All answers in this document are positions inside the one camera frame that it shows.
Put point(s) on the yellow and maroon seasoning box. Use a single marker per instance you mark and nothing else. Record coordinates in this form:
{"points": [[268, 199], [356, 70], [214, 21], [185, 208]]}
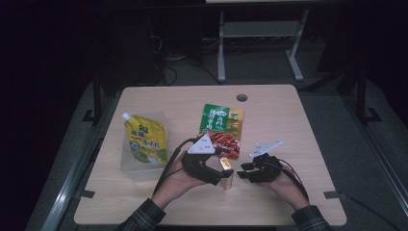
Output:
{"points": [[227, 183]]}

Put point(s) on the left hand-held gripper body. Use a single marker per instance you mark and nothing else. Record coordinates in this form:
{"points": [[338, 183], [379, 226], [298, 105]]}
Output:
{"points": [[198, 163]]}

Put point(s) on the yellow spout pouch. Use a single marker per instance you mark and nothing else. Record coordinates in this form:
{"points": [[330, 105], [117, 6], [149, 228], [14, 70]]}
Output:
{"points": [[147, 141]]}

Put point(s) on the person's left hand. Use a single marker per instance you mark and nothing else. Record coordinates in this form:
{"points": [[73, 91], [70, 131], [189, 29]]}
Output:
{"points": [[174, 186]]}

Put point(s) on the person's right hand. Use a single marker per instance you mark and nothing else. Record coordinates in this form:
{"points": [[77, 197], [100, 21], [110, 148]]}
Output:
{"points": [[288, 189]]}

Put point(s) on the green and gold snack packet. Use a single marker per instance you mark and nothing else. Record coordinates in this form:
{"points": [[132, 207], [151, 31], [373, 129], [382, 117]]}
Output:
{"points": [[219, 118]]}

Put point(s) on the red spicy snack packet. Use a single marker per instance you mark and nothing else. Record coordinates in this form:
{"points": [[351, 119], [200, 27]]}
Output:
{"points": [[226, 144]]}

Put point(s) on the clear plastic container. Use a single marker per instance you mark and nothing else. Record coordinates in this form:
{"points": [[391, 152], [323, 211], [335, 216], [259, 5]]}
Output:
{"points": [[134, 168]]}

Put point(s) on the white metal desk frame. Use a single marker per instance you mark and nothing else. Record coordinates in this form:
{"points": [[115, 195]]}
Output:
{"points": [[260, 30]]}

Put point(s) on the black metal stand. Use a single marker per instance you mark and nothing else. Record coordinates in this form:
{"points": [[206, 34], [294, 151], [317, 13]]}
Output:
{"points": [[96, 99], [362, 96]]}

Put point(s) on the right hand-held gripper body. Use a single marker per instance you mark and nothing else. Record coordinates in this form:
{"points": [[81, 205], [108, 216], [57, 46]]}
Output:
{"points": [[267, 168]]}

